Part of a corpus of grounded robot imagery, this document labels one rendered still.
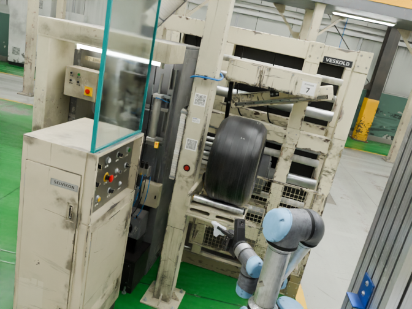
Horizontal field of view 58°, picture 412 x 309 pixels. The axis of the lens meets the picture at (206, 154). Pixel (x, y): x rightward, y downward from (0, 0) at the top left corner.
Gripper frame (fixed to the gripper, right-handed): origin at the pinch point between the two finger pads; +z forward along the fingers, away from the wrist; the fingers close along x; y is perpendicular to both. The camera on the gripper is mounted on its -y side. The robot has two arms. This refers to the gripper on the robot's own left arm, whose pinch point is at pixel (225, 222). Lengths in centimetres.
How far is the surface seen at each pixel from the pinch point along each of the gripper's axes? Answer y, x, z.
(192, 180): 7, 8, 68
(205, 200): 14, 15, 55
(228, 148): -26, 12, 43
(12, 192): 121, -96, 249
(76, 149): -11, -71, 31
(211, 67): -65, -4, 69
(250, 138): -35, 22, 42
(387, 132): -40, 837, 665
